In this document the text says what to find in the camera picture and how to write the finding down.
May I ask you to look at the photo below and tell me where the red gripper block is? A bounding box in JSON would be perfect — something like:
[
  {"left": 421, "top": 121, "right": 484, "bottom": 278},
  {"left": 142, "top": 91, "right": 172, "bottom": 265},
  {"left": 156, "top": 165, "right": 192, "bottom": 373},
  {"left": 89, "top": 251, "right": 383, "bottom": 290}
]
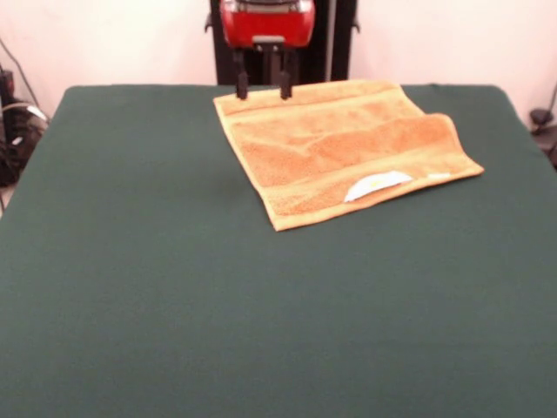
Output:
[{"left": 219, "top": 0, "right": 318, "bottom": 102}]

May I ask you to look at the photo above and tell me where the orange-tan terry towel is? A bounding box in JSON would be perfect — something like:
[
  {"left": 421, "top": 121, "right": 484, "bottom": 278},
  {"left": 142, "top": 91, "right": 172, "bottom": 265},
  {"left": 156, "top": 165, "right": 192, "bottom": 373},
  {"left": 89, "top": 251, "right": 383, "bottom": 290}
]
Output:
[{"left": 211, "top": 78, "right": 486, "bottom": 233}]

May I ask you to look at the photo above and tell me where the dark green table cloth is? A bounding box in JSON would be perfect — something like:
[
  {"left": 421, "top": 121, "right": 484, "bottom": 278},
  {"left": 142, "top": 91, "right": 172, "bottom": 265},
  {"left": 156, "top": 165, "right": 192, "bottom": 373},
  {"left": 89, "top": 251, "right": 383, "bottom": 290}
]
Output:
[{"left": 0, "top": 84, "right": 557, "bottom": 418}]

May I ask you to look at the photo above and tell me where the black plug adapter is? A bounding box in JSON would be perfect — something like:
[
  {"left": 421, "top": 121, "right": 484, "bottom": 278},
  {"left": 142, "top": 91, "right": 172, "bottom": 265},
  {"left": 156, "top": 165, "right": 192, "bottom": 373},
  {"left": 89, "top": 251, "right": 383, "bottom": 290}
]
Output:
[{"left": 529, "top": 108, "right": 552, "bottom": 134}]

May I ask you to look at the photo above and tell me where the black cable bundle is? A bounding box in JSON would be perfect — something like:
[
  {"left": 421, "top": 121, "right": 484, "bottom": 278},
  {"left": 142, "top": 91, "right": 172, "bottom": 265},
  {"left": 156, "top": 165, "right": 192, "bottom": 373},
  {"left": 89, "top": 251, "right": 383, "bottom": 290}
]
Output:
[{"left": 0, "top": 102, "right": 50, "bottom": 189}]

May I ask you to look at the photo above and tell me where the black wall plug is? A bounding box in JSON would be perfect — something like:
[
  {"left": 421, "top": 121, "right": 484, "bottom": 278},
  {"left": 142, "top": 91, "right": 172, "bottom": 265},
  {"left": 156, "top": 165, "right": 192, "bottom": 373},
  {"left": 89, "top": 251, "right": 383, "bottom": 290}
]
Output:
[{"left": 0, "top": 67, "right": 15, "bottom": 105}]

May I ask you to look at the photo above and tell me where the dark cable pile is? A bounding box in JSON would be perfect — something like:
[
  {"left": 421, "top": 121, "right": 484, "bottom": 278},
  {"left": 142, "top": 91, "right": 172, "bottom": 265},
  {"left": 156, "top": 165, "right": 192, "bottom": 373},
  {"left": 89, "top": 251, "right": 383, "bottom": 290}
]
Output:
[{"left": 537, "top": 130, "right": 557, "bottom": 171}]

